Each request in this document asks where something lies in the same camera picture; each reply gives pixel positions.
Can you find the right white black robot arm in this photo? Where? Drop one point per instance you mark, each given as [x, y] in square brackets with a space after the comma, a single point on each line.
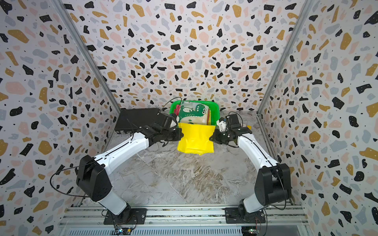
[273, 183]

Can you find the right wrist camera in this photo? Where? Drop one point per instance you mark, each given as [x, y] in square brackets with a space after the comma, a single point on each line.
[222, 124]

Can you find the black hard case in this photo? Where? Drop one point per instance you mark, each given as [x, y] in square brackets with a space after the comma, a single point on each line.
[131, 119]

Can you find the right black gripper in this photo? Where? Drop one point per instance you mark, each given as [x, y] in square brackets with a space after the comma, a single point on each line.
[215, 137]

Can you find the aluminium mounting rail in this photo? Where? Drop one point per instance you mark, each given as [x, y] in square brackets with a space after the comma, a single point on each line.
[185, 220]

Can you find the pink raincoat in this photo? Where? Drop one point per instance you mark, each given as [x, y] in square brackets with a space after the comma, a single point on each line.
[177, 110]

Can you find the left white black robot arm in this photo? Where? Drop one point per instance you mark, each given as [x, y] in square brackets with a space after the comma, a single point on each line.
[93, 172]

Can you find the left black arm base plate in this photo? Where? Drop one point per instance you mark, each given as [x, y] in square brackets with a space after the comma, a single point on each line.
[124, 216]

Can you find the plain yellow raincoat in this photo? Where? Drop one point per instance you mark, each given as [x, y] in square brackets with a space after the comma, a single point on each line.
[196, 139]

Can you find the green plastic basket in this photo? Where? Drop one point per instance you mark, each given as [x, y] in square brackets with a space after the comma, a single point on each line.
[214, 108]

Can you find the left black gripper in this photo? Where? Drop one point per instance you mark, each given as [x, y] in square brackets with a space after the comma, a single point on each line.
[178, 131]

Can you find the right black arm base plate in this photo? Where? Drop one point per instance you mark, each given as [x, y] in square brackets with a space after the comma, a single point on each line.
[235, 215]

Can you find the white green dinosaur raincoat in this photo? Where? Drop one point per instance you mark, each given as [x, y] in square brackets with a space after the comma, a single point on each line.
[194, 113]

